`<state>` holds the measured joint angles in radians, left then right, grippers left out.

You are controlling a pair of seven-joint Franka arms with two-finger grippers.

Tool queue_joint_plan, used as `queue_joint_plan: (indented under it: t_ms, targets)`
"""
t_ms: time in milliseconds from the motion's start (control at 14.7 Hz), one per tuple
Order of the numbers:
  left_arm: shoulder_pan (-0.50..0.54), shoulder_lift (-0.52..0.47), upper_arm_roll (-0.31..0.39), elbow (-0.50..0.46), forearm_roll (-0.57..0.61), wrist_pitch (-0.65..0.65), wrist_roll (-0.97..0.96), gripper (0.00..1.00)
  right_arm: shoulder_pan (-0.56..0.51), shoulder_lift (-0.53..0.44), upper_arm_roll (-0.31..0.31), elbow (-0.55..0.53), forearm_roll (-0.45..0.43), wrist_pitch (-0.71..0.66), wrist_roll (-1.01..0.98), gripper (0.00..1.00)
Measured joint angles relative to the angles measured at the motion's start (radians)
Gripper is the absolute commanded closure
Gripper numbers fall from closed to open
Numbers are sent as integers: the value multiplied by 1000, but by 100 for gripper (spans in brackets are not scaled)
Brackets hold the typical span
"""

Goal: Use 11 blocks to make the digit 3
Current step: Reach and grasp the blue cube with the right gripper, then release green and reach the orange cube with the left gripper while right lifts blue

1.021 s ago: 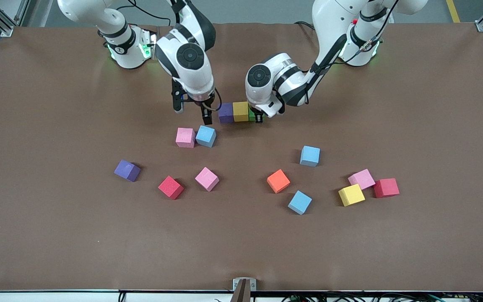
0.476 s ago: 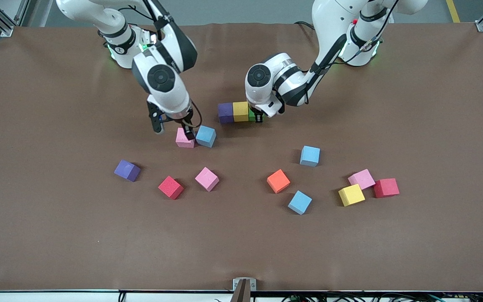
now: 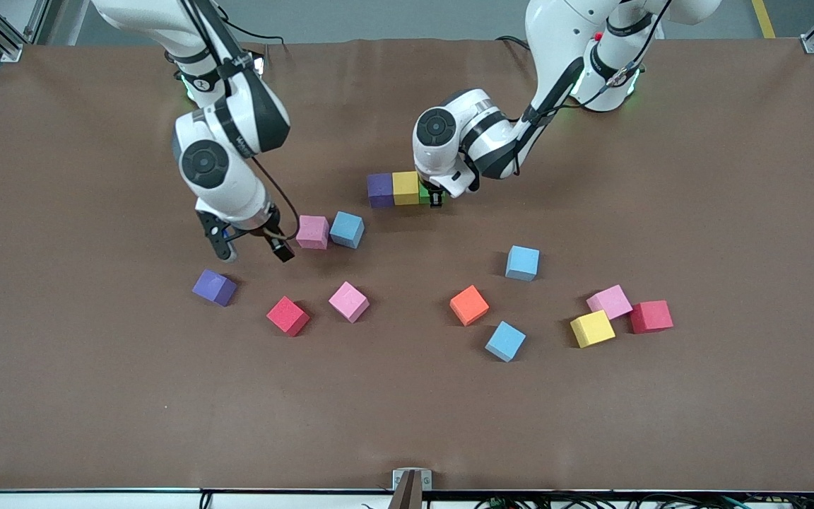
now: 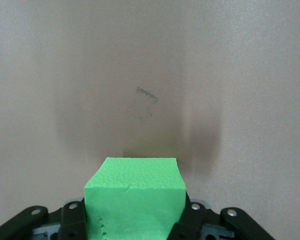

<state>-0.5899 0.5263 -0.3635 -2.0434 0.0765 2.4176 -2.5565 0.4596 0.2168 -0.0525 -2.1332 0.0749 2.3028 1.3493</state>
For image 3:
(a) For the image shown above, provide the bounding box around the yellow foam cube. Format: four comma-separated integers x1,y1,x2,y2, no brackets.
570,310,616,349
392,171,420,206

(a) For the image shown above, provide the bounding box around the pink foam cube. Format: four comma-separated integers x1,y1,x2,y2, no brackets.
328,281,370,324
586,284,634,320
295,215,330,250

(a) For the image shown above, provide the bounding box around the purple foam cube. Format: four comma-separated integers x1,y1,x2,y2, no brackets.
367,173,394,209
191,269,238,308

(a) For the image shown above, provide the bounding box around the light blue foam cube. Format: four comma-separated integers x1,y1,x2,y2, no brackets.
329,211,366,250
485,321,526,363
505,245,541,282

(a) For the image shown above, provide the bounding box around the orange foam cube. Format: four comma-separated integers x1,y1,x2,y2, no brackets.
449,285,490,327

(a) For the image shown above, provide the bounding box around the red foam cube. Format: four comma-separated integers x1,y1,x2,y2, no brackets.
266,296,311,338
629,300,674,335

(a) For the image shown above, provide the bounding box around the yellow floor tape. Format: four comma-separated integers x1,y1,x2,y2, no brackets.
752,0,777,40

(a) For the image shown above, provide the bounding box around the grey metal bracket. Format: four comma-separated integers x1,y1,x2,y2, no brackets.
392,468,433,492

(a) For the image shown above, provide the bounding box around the dark camera mount pole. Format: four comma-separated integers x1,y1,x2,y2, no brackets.
387,472,425,509

